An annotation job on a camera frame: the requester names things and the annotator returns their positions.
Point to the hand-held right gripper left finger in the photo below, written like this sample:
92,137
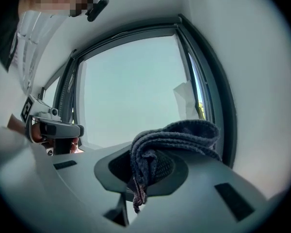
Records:
82,190

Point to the person's left hand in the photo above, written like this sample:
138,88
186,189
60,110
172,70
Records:
36,132

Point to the person's left forearm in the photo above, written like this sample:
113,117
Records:
14,124

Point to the white plastic film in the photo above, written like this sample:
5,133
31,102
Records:
185,101

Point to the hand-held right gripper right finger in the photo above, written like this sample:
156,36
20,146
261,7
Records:
203,203

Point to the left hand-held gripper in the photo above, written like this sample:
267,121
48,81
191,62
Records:
35,110

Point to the dark window frame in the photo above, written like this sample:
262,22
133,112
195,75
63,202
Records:
224,101

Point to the black head-worn camera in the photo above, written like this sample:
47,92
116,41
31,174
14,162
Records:
97,8

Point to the open window sash with glass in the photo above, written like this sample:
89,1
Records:
135,86

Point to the dark grey cloth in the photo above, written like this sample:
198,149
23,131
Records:
174,135

